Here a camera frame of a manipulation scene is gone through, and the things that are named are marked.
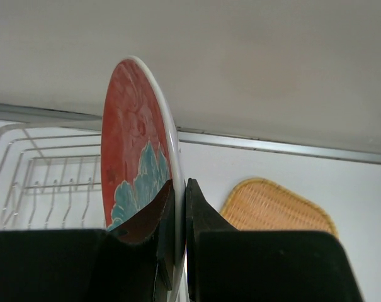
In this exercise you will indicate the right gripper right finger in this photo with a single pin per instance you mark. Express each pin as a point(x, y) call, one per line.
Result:
point(225, 264)

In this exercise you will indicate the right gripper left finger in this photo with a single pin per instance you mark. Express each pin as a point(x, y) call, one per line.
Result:
point(133, 262)

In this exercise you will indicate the woven bamboo square tray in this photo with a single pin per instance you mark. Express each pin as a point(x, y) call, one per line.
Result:
point(261, 204)

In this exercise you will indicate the red teal flower plate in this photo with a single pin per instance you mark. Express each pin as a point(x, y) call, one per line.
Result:
point(140, 152)

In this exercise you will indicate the metal wire dish rack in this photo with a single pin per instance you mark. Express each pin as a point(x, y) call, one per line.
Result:
point(49, 178)

